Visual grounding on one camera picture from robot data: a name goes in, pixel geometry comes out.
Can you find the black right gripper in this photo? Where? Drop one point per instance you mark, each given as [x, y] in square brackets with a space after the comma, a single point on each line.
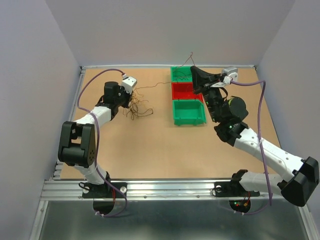
[199, 84]

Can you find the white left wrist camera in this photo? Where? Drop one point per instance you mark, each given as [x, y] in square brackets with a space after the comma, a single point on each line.
[129, 84]

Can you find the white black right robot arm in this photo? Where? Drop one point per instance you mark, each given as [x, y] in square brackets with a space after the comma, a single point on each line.
[285, 174]

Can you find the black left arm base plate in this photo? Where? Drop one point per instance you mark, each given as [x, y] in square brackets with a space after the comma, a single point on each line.
[103, 191]

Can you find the green plastic bin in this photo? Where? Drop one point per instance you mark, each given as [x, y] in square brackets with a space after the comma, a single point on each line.
[188, 112]
[180, 74]

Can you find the aluminium mounting rail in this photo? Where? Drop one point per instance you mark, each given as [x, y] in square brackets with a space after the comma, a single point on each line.
[141, 190]

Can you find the far green plastic bin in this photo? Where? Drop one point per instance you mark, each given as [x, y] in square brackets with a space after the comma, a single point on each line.
[180, 74]

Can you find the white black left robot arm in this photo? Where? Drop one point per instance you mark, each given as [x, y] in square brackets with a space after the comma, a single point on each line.
[79, 139]

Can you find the red plastic bin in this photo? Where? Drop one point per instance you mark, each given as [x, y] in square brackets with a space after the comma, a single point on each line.
[184, 91]

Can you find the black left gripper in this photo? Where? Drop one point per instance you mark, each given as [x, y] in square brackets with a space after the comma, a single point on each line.
[121, 89]

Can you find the near green plastic bin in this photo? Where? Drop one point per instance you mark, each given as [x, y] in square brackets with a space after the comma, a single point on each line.
[188, 112]

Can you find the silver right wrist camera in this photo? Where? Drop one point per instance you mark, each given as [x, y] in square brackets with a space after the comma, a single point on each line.
[231, 74]

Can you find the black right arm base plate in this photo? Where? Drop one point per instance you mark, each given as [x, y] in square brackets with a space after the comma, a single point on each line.
[224, 189]

